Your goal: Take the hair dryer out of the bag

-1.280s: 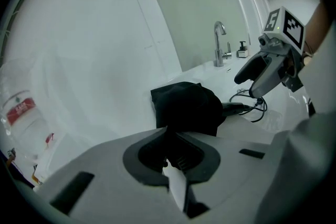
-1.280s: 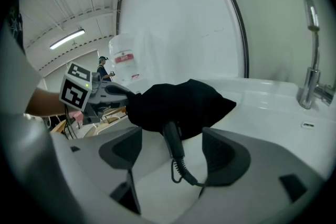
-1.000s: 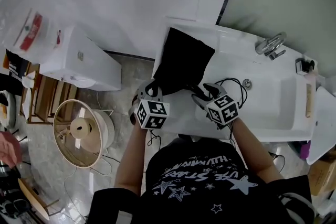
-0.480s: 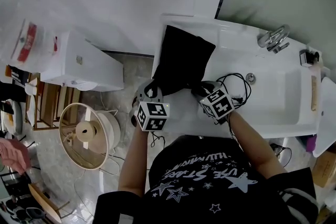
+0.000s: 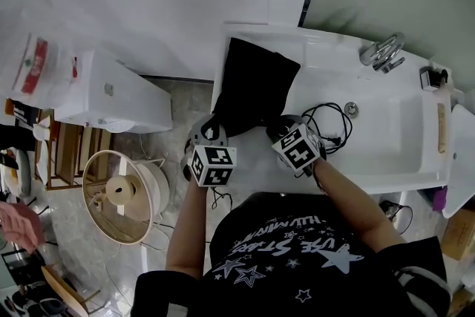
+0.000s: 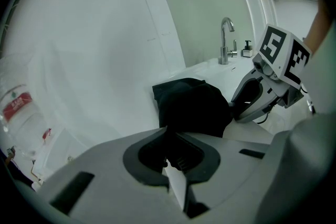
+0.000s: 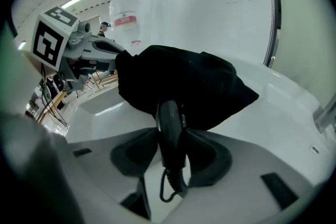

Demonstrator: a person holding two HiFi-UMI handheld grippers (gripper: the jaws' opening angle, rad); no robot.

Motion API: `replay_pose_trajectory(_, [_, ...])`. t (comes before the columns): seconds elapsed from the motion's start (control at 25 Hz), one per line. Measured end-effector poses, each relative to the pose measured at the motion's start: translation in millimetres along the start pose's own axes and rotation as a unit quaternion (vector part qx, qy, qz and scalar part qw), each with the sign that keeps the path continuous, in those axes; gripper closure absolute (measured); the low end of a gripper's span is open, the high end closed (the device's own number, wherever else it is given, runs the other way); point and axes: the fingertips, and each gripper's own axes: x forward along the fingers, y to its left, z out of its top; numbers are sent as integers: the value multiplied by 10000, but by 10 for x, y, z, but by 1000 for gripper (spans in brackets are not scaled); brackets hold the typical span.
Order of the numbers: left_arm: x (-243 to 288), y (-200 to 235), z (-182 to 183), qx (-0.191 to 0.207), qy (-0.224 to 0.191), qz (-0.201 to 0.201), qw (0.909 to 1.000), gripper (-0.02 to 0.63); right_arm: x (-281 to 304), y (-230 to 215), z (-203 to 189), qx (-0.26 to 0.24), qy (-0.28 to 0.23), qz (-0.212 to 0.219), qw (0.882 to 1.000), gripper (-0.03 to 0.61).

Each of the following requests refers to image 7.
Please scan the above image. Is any clear water dispenser bottle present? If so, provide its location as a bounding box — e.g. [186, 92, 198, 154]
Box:
[108, 0, 143, 48]

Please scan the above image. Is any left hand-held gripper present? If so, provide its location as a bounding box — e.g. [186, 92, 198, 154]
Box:
[23, 6, 125, 95]

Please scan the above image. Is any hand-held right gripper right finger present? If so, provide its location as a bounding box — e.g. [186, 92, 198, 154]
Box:
[157, 129, 326, 224]

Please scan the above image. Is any white sink vanity cabinet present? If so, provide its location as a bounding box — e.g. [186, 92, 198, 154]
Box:
[65, 56, 336, 221]

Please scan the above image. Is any black cloth bag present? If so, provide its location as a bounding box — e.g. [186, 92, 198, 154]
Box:
[114, 44, 260, 132]

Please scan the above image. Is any black hair dryer with cord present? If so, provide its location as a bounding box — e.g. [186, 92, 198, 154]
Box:
[156, 99, 189, 203]

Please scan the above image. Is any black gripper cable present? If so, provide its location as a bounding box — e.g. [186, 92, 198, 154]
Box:
[39, 62, 70, 128]

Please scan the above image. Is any frosted glass partition panel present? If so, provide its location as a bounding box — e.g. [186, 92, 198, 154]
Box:
[263, 0, 325, 103]

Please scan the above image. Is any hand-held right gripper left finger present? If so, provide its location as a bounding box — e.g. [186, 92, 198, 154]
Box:
[60, 127, 160, 224]

